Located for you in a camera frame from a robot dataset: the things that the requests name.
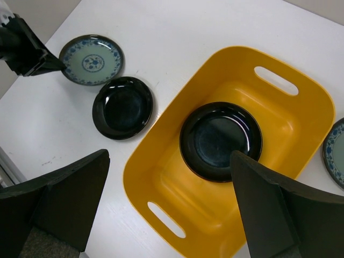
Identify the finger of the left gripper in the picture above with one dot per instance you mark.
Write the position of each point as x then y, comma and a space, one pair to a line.
44, 70
50, 61

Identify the aluminium front rail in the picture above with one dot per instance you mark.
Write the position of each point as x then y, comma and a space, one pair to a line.
10, 174

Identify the yellow plastic bin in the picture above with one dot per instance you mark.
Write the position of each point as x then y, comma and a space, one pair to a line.
199, 218

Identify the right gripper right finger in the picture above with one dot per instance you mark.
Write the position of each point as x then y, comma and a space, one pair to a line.
283, 217

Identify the black plate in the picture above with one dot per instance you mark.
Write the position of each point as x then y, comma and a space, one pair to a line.
212, 132
122, 108

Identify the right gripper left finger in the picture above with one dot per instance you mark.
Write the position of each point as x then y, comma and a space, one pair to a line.
52, 215

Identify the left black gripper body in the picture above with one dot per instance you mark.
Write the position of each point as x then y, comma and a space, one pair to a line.
20, 47

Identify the blue patterned plate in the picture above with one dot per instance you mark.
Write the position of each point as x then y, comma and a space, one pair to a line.
91, 60
332, 153

